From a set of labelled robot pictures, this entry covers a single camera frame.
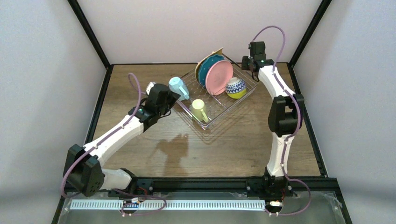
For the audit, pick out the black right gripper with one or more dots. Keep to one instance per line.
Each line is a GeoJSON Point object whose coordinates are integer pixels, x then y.
{"type": "Point", "coordinates": [247, 64]}

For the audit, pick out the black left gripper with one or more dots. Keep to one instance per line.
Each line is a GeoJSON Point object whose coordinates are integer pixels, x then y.
{"type": "Point", "coordinates": [171, 101]}

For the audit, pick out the light blue mug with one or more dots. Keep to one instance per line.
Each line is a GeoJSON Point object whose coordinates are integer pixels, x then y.
{"type": "Point", "coordinates": [177, 86]}

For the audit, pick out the lime green bowl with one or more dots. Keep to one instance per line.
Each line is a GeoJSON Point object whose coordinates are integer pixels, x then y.
{"type": "Point", "coordinates": [236, 88]}

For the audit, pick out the bamboo pattern square plate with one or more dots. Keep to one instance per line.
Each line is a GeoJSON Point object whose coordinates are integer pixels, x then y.
{"type": "Point", "coordinates": [200, 64]}

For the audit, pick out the pale green mug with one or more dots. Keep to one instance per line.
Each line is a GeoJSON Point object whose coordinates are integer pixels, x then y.
{"type": "Point", "coordinates": [199, 111]}

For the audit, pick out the pink round plate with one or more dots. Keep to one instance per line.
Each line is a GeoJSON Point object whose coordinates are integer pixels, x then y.
{"type": "Point", "coordinates": [218, 76]}

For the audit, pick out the metal wire dish rack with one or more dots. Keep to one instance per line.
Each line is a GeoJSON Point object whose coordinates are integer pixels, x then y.
{"type": "Point", "coordinates": [218, 106]}

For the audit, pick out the teal polka dot plate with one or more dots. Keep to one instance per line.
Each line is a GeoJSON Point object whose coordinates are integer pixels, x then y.
{"type": "Point", "coordinates": [206, 66]}

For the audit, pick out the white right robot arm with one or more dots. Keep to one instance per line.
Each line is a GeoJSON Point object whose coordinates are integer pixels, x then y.
{"type": "Point", "coordinates": [285, 115]}

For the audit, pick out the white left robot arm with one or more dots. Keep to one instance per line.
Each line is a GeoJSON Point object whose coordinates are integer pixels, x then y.
{"type": "Point", "coordinates": [84, 165]}

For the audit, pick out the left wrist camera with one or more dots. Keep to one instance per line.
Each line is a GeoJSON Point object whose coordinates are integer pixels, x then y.
{"type": "Point", "coordinates": [149, 87]}

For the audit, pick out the white slotted cable duct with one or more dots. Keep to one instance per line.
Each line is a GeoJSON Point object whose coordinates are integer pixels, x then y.
{"type": "Point", "coordinates": [151, 205]}

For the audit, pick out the black aluminium frame rail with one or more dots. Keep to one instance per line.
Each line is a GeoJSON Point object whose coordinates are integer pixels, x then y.
{"type": "Point", "coordinates": [319, 201]}

